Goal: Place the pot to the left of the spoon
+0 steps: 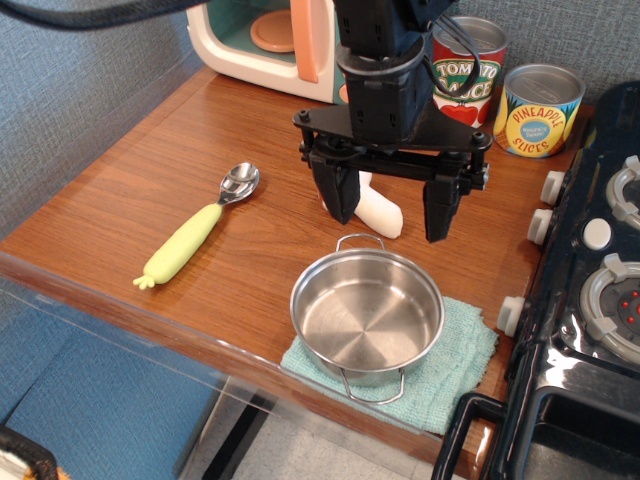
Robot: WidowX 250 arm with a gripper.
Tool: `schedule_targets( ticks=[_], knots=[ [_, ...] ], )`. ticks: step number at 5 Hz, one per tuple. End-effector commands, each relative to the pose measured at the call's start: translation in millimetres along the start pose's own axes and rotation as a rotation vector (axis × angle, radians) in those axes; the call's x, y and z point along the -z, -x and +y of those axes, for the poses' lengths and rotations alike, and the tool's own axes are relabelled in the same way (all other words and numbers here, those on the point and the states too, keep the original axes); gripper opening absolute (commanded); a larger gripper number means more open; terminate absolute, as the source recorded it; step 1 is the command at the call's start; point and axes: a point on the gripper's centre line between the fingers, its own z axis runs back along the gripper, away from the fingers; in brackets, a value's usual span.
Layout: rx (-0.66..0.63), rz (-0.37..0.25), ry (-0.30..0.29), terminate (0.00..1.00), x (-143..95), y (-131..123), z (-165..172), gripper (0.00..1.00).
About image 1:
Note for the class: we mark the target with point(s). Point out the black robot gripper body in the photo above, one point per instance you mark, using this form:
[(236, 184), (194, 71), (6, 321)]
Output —
[(391, 125)]

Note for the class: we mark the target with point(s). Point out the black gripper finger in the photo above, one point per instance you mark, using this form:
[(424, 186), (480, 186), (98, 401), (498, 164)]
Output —
[(441, 198), (339, 189)]

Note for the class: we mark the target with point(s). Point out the small stainless steel pot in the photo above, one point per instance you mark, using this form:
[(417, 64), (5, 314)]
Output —
[(365, 316)]

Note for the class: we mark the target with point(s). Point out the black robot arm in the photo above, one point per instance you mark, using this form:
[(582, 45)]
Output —
[(385, 25)]

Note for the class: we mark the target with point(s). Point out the plush white brown mushroom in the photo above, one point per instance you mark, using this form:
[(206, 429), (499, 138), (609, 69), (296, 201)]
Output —
[(379, 213)]

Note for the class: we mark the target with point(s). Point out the tomato sauce can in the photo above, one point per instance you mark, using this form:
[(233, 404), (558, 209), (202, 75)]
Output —
[(468, 54)]

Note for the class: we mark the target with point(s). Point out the pineapple slices can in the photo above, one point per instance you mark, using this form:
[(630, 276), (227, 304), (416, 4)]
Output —
[(538, 106)]

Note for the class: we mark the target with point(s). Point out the toy microwave teal and cream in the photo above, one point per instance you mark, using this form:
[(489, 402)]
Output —
[(288, 46)]

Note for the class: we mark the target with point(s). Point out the light teal folded cloth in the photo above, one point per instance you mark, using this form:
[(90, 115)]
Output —
[(433, 386)]

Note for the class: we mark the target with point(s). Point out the black toy stove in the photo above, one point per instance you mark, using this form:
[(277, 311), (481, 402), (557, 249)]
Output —
[(572, 404)]

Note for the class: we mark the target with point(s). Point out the orange plush object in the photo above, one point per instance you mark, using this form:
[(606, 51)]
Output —
[(45, 474)]

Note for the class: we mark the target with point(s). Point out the spoon with green handle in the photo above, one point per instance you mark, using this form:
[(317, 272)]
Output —
[(238, 184)]

